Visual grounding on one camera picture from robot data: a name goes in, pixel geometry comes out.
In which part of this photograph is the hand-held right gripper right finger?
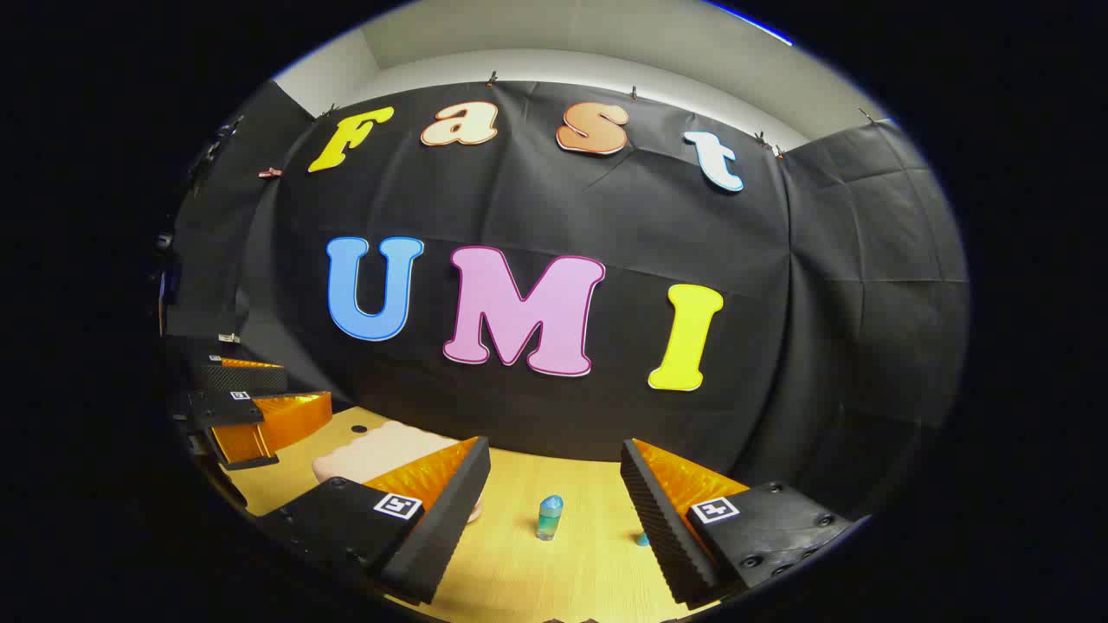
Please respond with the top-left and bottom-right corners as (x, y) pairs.
(620, 438), (871, 608)

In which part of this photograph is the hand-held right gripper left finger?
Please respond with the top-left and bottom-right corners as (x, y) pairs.
(255, 435), (493, 607)

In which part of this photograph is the pink suitcase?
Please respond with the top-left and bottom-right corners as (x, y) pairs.
(312, 421), (484, 524)

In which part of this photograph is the black backdrop cloth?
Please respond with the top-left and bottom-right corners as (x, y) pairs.
(160, 80), (972, 511)

